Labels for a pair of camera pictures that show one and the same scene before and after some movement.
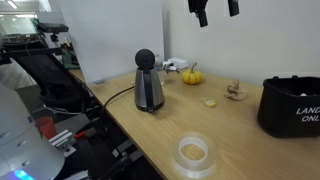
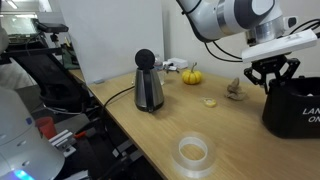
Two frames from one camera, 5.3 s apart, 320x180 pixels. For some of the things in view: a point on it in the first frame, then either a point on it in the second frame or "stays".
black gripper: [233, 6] → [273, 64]
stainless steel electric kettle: [148, 94] stays
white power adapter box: [179, 62] stays
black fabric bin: [290, 106] stays
